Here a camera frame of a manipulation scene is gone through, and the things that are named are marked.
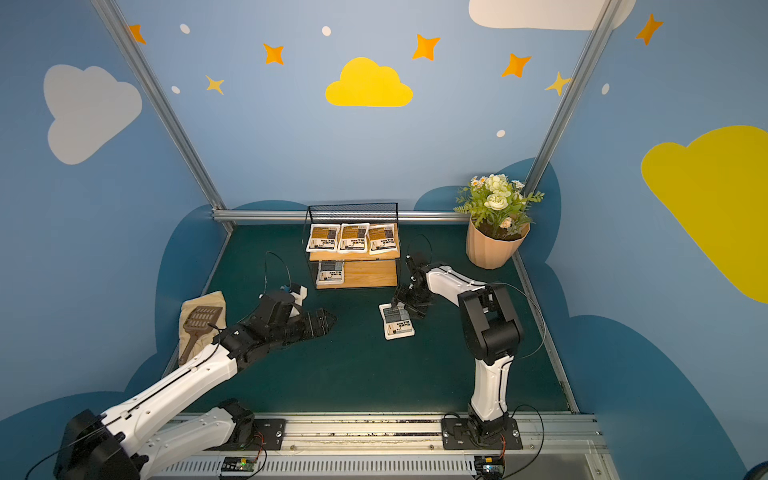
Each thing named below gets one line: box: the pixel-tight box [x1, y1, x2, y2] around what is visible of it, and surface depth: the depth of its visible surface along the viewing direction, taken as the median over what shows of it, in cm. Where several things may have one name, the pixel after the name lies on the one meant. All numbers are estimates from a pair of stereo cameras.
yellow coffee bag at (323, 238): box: [306, 223, 341, 253], surface depth 95 cm
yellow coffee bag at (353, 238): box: [338, 223, 370, 254], surface depth 95 cm
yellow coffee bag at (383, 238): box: [367, 223, 400, 255], surface depth 95 cm
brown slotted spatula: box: [180, 306, 223, 365], surface depth 93 cm
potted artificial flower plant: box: [454, 173, 545, 270], surface depth 93 cm
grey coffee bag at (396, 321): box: [378, 302, 415, 341], surface depth 96 cm
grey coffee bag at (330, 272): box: [316, 260, 345, 285], surface depth 106 cm
